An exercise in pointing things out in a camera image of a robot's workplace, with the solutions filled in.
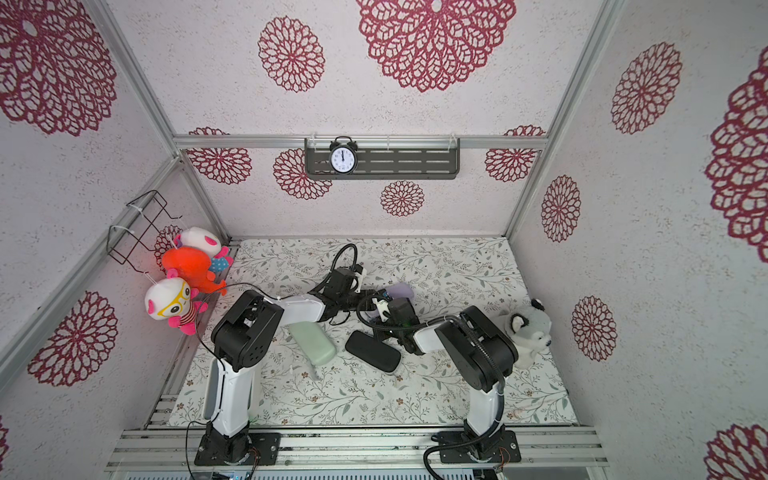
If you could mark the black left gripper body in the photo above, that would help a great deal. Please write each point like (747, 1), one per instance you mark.
(350, 303)

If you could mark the mint green zippered umbrella case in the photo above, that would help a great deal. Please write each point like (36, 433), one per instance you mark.
(314, 342)

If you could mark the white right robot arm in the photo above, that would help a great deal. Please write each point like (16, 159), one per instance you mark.
(483, 355)

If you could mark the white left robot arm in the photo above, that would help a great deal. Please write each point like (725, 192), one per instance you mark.
(244, 334)

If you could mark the white pink plush doll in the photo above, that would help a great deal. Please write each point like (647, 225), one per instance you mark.
(208, 243)

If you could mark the grey husky plush toy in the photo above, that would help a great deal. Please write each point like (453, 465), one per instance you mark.
(529, 328)

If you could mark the black alarm clock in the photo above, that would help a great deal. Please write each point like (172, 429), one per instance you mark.
(343, 156)

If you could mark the orange plush toy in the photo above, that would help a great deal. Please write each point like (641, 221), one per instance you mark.
(193, 266)

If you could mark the striped plush doll with glasses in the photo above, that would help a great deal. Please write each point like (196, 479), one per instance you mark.
(173, 300)

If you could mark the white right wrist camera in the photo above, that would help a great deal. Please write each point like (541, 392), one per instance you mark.
(382, 305)

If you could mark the grey wall shelf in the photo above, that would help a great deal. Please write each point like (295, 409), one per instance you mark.
(387, 163)

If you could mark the black wire basket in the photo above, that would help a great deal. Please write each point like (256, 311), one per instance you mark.
(123, 241)

